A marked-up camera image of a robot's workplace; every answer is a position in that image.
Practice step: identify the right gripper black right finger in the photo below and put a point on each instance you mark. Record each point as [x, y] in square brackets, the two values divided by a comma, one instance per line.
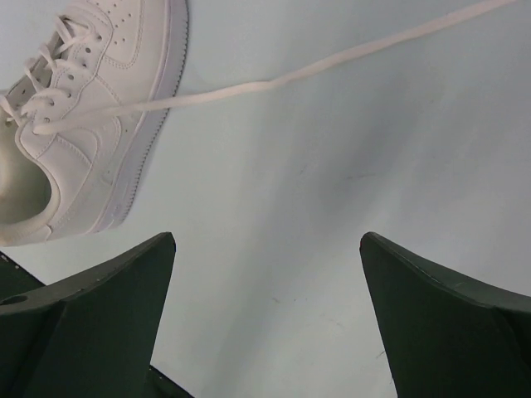
[446, 334]

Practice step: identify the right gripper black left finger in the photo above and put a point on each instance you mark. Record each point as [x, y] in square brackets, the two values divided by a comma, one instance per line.
[89, 335]

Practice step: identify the white sneaker with laces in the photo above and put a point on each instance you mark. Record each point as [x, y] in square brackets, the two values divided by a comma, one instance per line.
[78, 128]

